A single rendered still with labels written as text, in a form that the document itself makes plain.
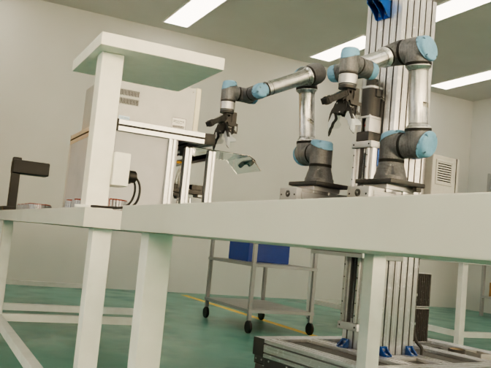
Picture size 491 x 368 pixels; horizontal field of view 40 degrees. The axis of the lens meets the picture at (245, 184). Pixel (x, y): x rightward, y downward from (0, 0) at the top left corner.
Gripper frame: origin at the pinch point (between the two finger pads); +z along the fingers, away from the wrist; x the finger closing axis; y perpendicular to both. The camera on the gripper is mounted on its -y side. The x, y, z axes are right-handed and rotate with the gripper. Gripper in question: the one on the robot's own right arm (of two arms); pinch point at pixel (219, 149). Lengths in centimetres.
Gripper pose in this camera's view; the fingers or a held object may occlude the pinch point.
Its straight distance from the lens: 335.8
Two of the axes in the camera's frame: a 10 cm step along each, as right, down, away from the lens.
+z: -0.9, 9.9, -0.9
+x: -5.7, 0.2, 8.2
